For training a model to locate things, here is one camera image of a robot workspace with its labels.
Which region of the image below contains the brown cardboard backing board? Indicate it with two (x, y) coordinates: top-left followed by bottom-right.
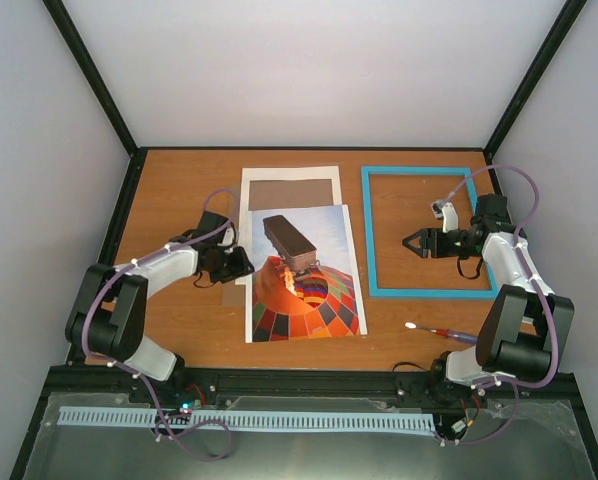
(221, 179), (335, 307)

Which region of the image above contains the red purple handled screwdriver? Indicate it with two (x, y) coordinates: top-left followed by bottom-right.
(404, 322), (477, 345)

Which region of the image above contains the purple cable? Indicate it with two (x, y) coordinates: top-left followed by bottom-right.
(81, 188), (243, 460)
(441, 163), (563, 447)

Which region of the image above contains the blue wooden photo frame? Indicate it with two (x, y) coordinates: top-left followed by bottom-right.
(361, 166), (499, 300)

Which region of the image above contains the black enclosure frame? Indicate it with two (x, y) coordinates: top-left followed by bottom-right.
(8, 0), (598, 480)

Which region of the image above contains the hot air balloon photo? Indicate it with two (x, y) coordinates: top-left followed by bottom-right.
(245, 205), (368, 343)

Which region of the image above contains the light blue slotted cable duct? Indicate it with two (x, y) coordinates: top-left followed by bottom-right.
(56, 406), (435, 436)

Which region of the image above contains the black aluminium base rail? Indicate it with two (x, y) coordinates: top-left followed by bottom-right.
(46, 366), (578, 409)

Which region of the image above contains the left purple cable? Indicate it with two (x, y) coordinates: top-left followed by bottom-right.
(81, 188), (243, 460)

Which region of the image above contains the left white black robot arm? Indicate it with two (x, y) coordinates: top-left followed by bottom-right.
(65, 210), (254, 403)

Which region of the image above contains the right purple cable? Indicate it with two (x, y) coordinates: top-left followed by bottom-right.
(441, 163), (563, 447)

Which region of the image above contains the grey metal base plate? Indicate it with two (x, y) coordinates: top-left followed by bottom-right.
(20, 394), (598, 479)

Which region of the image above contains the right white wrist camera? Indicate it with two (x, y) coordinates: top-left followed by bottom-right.
(431, 200), (459, 233)

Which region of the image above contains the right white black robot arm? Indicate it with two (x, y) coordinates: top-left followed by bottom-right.
(402, 194), (575, 406)

